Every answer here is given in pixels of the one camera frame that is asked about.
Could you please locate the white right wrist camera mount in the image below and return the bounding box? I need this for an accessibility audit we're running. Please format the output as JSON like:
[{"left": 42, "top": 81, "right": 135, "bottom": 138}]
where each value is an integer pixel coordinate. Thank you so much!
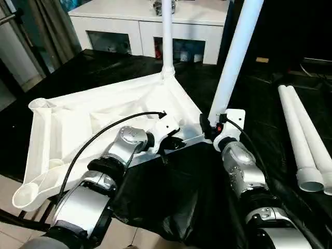
[{"left": 213, "top": 108, "right": 246, "bottom": 151}]

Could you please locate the black work mat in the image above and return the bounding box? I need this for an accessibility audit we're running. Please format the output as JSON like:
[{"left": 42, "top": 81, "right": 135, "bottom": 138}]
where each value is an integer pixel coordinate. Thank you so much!
[{"left": 0, "top": 48, "right": 332, "bottom": 249}]

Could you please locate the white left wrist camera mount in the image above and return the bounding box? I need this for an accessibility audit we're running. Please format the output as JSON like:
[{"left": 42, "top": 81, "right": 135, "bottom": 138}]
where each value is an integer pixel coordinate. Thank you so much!
[{"left": 150, "top": 118, "right": 182, "bottom": 156}]

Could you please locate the grey brown curtain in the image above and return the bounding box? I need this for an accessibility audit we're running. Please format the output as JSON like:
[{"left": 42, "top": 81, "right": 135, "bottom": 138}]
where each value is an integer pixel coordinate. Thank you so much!
[{"left": 25, "top": 0, "right": 84, "bottom": 63}]

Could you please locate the white plastic table top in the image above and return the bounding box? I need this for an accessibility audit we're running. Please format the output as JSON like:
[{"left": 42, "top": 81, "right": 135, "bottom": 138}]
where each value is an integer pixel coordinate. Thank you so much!
[{"left": 12, "top": 68, "right": 211, "bottom": 211}]

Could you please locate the white background cable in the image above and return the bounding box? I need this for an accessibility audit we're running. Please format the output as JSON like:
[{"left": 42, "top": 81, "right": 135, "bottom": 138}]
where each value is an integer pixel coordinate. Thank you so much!
[{"left": 300, "top": 63, "right": 315, "bottom": 78}]

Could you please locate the black flat panel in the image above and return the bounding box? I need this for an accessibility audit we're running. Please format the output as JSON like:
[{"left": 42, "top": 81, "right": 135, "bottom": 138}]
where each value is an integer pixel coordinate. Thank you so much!
[{"left": 302, "top": 57, "right": 332, "bottom": 68}]

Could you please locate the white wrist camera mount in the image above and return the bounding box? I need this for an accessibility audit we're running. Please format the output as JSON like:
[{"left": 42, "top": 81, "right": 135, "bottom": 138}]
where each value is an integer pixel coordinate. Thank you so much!
[
  {"left": 213, "top": 108, "right": 246, "bottom": 151},
  {"left": 150, "top": 118, "right": 182, "bottom": 156}
]

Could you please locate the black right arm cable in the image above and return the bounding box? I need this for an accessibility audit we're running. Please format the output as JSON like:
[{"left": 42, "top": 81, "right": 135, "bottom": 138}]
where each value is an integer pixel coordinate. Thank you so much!
[{"left": 222, "top": 114, "right": 315, "bottom": 249}]

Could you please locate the dark metallic object on cabinet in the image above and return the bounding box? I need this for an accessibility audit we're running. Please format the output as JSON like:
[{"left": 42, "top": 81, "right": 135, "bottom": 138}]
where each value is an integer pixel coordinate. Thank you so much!
[{"left": 152, "top": 0, "right": 177, "bottom": 16}]

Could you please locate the white cabinet with glass doors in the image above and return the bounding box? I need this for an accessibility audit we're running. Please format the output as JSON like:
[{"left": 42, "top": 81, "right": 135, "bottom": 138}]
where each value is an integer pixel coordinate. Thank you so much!
[{"left": 68, "top": 0, "right": 229, "bottom": 64}]

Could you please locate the white plastic table leg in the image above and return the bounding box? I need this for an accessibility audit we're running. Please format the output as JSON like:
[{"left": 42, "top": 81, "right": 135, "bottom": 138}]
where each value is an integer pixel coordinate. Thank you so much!
[
  {"left": 209, "top": 0, "right": 265, "bottom": 128},
  {"left": 277, "top": 85, "right": 325, "bottom": 193},
  {"left": 285, "top": 85, "right": 332, "bottom": 196},
  {"left": 160, "top": 0, "right": 176, "bottom": 81}
]

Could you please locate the black metal table frame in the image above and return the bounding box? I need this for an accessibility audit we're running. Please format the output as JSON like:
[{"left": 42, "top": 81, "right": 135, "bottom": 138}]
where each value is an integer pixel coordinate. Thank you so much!
[{"left": 0, "top": 199, "right": 61, "bottom": 232}]

